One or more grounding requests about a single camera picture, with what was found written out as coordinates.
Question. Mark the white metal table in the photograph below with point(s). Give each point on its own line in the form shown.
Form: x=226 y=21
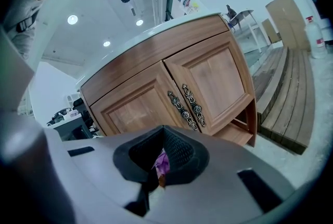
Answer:
x=247 y=13

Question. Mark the wooden slatted platform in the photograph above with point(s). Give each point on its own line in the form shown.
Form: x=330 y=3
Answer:
x=281 y=98

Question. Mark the round ceiling light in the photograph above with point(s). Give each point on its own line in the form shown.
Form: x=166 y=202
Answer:
x=139 y=22
x=106 y=43
x=72 y=19

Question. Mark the dark console table white top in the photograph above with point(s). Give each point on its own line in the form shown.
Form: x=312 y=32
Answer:
x=65 y=124

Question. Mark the person's grey shirt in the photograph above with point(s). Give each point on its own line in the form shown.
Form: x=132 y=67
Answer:
x=20 y=43

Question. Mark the clear water jug red cap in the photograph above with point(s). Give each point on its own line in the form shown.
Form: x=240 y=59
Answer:
x=316 y=38

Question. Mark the wooden sink cabinet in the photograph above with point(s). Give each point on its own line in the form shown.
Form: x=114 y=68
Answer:
x=145 y=56

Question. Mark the cardboard box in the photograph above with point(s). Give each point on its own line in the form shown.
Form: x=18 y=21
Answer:
x=286 y=19

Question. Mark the wooden cabinet door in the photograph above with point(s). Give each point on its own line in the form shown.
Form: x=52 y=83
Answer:
x=130 y=108
x=216 y=79

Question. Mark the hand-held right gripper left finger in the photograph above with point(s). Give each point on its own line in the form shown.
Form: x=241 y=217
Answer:
x=104 y=160

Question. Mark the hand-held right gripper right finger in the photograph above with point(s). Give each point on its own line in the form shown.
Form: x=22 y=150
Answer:
x=221 y=186

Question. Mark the small cardboard sheet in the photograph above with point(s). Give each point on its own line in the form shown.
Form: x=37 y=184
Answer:
x=270 y=31

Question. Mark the purple cloth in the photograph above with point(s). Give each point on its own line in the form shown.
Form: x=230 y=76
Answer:
x=162 y=163

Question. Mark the white bottle colourful label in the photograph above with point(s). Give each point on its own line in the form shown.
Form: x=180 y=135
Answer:
x=190 y=2

